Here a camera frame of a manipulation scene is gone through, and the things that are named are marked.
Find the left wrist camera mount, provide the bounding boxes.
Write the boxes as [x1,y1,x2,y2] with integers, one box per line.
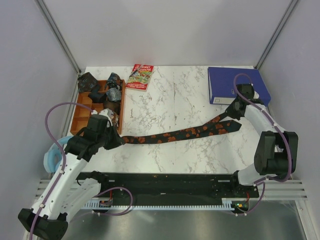
[91,109,114,126]

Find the black tie orange flowers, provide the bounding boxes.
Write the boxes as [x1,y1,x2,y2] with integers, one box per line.
[121,112,242,145]

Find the left aluminium frame post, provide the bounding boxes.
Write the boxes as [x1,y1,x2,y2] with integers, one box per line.
[35,0,82,75]

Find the red paperback book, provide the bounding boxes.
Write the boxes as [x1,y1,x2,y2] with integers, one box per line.
[125,64,154,92]

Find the blue ring binder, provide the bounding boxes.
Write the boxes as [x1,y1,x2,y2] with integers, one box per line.
[207,66,271,106]

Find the dark navy tie in tray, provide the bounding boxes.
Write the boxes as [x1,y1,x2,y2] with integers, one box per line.
[88,84,107,104]

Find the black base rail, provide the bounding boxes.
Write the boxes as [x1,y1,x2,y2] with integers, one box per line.
[77,171,259,206]

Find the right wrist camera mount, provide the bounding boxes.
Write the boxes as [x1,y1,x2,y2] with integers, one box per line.
[251,83,260,99]

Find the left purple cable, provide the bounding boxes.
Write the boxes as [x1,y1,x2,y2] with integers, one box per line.
[28,102,133,240]

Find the wooden compartment tray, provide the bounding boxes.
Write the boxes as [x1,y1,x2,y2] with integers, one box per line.
[70,79,126,135]

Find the aluminium extrusion rail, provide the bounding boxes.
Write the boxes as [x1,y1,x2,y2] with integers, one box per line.
[35,179,308,201]

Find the rolled grey blue tie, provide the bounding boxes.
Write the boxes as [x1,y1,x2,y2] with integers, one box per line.
[105,87,122,103]

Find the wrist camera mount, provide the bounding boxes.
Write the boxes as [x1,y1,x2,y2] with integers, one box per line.
[91,109,114,126]
[251,83,260,99]

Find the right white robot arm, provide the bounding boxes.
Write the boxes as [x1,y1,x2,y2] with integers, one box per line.
[225,84,299,197]

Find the aluminium frame post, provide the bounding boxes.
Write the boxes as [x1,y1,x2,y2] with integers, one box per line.
[35,0,82,75]
[254,0,300,70]

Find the white slotted cable duct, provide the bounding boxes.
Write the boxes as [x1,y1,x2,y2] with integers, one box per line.
[81,198,249,211]

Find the rolled teal patterned tie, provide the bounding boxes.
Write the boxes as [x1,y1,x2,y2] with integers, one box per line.
[104,72,123,91]

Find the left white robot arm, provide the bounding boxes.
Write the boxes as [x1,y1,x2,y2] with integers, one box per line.
[18,114,124,240]

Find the right aluminium frame post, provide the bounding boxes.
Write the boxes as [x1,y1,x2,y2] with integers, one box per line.
[254,0,300,70]

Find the dark blue patterned tie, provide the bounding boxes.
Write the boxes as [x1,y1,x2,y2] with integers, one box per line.
[77,72,98,93]

